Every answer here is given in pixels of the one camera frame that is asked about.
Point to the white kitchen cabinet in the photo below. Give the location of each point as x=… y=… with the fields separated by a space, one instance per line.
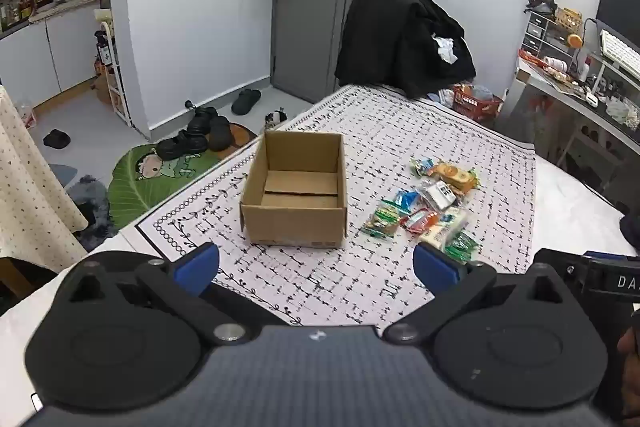
x=55 y=52

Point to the orange rice cake packet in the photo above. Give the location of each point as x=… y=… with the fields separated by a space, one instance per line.
x=455 y=177

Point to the cardboard box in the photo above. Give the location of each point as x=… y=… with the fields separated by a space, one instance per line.
x=295 y=222

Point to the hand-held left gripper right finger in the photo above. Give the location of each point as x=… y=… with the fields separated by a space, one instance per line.
x=433 y=265

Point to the pile of small food packets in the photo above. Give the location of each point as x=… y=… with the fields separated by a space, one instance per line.
x=440 y=234

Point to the black clog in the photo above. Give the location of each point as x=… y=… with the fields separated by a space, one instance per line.
x=220 y=134

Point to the green leaf rug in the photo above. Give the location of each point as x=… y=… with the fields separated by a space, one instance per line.
x=150 y=179

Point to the dark cloth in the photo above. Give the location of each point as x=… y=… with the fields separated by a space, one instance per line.
x=631 y=233

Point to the pair of sneakers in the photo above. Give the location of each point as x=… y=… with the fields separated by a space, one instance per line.
x=275 y=119

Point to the white cloth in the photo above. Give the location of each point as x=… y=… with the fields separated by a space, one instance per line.
x=445 y=48

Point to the white desk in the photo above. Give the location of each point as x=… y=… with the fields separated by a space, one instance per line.
x=565 y=101

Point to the grey drawer organizer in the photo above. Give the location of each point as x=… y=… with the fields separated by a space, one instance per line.
x=542 y=33

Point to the dark grey slipper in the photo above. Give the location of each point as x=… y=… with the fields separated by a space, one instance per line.
x=246 y=102

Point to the person's right hand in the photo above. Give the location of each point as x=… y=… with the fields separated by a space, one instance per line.
x=631 y=357

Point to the black coat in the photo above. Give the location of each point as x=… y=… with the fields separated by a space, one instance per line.
x=395 y=32

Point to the black monitor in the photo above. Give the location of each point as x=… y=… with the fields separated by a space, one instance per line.
x=620 y=7

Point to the blue-grey mat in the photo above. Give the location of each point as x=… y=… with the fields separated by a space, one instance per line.
x=64 y=173

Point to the red basket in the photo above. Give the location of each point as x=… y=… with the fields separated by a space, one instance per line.
x=475 y=108

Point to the black slipper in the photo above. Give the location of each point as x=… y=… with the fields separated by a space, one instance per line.
x=56 y=139

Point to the white patterned tablecloth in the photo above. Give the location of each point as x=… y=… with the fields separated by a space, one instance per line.
x=380 y=137

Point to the grey door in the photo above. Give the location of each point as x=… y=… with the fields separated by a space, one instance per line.
x=320 y=7

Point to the black spray bottle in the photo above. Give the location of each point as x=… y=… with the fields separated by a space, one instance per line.
x=103 y=52

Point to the grey fluffy rug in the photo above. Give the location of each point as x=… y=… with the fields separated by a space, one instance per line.
x=92 y=207

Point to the orange ball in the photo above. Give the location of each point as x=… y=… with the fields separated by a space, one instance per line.
x=575 y=41

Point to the white shelf rack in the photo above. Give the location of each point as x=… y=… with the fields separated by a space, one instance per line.
x=116 y=79

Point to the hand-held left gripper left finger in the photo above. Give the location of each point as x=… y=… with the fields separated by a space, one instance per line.
x=199 y=265

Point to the white keyboard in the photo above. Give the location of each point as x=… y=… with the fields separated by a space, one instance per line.
x=620 y=50

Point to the clear plastic bag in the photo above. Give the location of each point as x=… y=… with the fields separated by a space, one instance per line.
x=25 y=113

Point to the red and blue packet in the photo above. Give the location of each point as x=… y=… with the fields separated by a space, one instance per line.
x=420 y=221

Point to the beige dotted cloth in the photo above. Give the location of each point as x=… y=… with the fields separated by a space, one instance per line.
x=35 y=187

